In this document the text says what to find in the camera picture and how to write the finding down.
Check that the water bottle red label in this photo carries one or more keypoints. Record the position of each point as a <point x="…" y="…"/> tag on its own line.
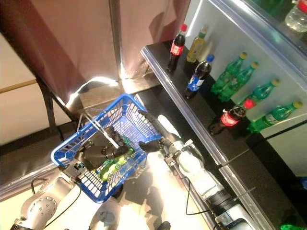
<point x="297" y="16"/>

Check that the silver left robot leg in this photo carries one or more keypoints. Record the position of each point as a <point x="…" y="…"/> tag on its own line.
<point x="105" y="215"/>

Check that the cola bottle red label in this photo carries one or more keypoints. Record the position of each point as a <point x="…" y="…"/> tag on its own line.
<point x="176" y="50"/>
<point x="230" y="118"/>

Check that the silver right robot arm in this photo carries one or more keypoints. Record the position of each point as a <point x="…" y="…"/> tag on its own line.
<point x="196" y="172"/>

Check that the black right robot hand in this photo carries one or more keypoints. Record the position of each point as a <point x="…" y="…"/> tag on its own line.
<point x="168" y="134"/>

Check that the blue plastic shopping basket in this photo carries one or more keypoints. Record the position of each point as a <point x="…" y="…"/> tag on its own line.
<point x="129" y="119"/>

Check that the small yellow drink bottle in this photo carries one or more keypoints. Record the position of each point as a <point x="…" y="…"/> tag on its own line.
<point x="196" y="48"/>

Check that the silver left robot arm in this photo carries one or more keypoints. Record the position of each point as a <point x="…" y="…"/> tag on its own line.
<point x="45" y="206"/>

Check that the cola bottle blue label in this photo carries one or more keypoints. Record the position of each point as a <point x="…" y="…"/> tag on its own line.
<point x="197" y="79"/>

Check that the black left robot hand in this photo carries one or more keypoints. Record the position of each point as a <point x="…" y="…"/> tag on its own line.
<point x="100" y="153"/>

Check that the black shelf with clear rail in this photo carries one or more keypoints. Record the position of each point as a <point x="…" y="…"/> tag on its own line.
<point x="268" y="33"/>
<point x="199" y="110"/>
<point x="263" y="191"/>

